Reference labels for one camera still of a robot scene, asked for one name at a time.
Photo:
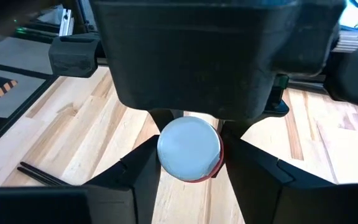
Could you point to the silver aluminium extrusion post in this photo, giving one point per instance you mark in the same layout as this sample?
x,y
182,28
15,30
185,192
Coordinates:
x,y
66,23

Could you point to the orange-red paint bottle black label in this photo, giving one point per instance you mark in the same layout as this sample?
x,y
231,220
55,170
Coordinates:
x,y
188,147

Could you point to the black aluminium table frame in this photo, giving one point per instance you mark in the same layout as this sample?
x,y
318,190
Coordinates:
x,y
5,127

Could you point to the black rounded mount block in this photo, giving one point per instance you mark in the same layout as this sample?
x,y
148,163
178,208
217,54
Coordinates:
x,y
73,56

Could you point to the thick black paintbrush gold ferrule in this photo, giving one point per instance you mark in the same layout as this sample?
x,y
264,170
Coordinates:
x,y
45,174

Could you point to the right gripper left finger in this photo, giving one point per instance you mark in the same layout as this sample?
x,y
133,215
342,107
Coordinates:
x,y
129,186

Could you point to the large black camera housing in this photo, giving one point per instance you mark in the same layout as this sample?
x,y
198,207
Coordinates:
x,y
197,56

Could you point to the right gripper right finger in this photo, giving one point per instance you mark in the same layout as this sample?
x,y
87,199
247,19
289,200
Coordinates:
x,y
259,186

